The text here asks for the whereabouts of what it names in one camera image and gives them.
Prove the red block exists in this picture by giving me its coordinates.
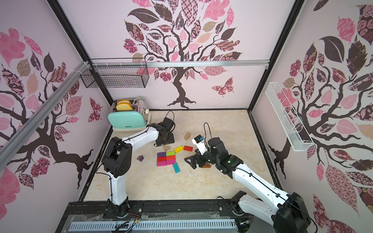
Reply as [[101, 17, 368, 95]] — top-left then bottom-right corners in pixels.
[[184, 146, 193, 152], [157, 156, 167, 162], [166, 155, 176, 161]]

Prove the lime green block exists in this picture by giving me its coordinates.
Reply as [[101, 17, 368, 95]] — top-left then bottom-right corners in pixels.
[[166, 151, 176, 156]]

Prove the yellow block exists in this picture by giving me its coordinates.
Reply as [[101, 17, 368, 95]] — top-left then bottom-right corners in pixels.
[[174, 146, 184, 153]]

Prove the purple rectangular block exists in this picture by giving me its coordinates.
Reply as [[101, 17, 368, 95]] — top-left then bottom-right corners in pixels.
[[157, 152, 167, 157]]

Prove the magenta block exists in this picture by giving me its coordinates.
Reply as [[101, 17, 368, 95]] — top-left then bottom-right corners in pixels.
[[166, 159, 176, 165], [156, 161, 167, 167]]

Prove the purple triangle block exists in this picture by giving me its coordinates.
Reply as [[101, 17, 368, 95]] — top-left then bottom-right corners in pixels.
[[137, 155, 144, 162]]

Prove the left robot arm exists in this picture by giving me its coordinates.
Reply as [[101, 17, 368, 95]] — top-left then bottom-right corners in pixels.
[[102, 122, 175, 217]]

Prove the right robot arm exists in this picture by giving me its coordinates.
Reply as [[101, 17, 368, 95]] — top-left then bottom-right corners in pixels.
[[185, 136, 313, 233]]

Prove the natural wood triangle block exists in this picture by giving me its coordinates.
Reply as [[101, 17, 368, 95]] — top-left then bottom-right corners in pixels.
[[163, 145, 171, 151]]

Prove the teal rectangular block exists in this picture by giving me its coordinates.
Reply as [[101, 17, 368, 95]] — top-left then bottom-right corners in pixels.
[[173, 163, 180, 173]]

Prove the mint green toaster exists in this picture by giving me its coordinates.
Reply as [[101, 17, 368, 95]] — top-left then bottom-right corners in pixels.
[[108, 97, 151, 132]]

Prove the yellow toast back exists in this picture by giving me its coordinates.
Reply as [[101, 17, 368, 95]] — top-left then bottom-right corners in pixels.
[[117, 100, 131, 105]]

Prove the yellow toast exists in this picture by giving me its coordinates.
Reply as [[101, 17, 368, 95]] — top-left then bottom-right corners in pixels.
[[116, 103, 133, 111], [117, 100, 131, 105]]

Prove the yellow toast front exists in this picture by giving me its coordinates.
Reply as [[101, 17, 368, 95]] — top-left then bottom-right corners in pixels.
[[116, 103, 133, 111]]

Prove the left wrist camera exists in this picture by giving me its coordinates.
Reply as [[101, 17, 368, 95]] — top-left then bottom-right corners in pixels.
[[161, 117, 175, 132]]

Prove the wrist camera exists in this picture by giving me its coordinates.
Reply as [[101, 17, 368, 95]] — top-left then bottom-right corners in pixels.
[[161, 117, 175, 132], [191, 135, 208, 155]]

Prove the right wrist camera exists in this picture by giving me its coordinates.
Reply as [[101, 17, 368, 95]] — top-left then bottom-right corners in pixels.
[[191, 135, 208, 155]]

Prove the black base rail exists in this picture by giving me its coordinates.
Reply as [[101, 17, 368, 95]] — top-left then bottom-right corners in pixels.
[[56, 199, 258, 233]]

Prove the black wire basket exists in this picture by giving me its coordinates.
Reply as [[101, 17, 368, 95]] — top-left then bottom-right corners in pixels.
[[80, 57, 150, 88]]

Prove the white wire shelf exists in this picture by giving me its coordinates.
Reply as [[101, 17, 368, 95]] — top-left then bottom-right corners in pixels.
[[265, 82, 315, 151]]

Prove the white slotted cable duct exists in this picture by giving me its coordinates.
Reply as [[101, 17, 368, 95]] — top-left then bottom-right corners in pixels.
[[67, 219, 237, 233]]

